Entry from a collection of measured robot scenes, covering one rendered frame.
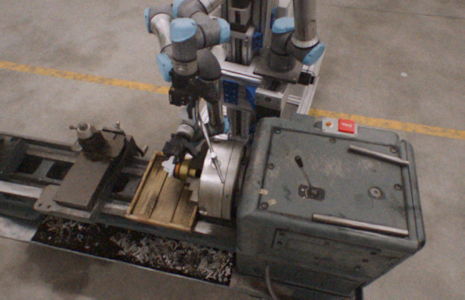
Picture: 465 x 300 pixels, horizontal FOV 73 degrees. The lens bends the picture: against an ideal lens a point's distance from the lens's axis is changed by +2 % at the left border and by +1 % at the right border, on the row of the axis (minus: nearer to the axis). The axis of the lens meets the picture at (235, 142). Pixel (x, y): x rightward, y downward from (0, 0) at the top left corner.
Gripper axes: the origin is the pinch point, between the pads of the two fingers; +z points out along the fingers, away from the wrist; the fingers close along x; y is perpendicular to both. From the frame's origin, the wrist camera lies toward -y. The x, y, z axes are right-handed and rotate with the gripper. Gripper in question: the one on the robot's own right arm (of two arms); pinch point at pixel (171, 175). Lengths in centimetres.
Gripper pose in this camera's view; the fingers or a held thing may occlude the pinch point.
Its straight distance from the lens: 132.3
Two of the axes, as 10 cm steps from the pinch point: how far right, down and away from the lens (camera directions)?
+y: -9.7, -1.8, 1.5
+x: -0.1, -6.0, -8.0
